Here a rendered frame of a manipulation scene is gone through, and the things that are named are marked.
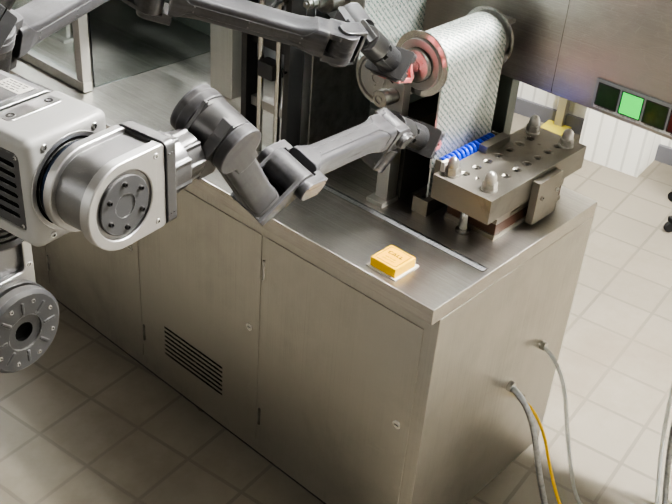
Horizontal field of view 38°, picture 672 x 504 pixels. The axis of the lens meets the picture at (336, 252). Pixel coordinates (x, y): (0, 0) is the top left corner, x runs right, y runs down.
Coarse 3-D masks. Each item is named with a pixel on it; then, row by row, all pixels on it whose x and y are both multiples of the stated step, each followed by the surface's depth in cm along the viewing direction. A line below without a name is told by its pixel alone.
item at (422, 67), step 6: (414, 48) 213; (420, 48) 213; (420, 54) 211; (426, 54) 212; (420, 60) 212; (426, 60) 211; (414, 66) 214; (420, 66) 213; (426, 66) 211; (414, 72) 215; (420, 72) 213; (426, 72) 212; (414, 78) 215; (420, 78) 214; (426, 78) 214
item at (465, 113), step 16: (480, 80) 225; (496, 80) 231; (448, 96) 218; (464, 96) 223; (480, 96) 228; (496, 96) 234; (448, 112) 220; (464, 112) 226; (480, 112) 231; (448, 128) 223; (464, 128) 229; (480, 128) 235; (448, 144) 226; (464, 144) 232; (432, 160) 224
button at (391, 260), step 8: (392, 248) 212; (376, 256) 209; (384, 256) 209; (392, 256) 210; (400, 256) 210; (408, 256) 210; (376, 264) 209; (384, 264) 207; (392, 264) 207; (400, 264) 207; (408, 264) 209; (384, 272) 208; (392, 272) 206; (400, 272) 208
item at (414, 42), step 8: (408, 40) 214; (416, 40) 212; (424, 40) 211; (408, 48) 215; (424, 48) 212; (432, 48) 210; (432, 56) 211; (432, 64) 212; (440, 64) 211; (432, 72) 213; (440, 72) 212; (432, 80) 213; (416, 88) 217; (424, 88) 216
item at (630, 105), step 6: (624, 96) 220; (630, 96) 219; (624, 102) 221; (630, 102) 219; (636, 102) 218; (642, 102) 218; (624, 108) 221; (630, 108) 220; (636, 108) 219; (624, 114) 222; (630, 114) 221; (636, 114) 220
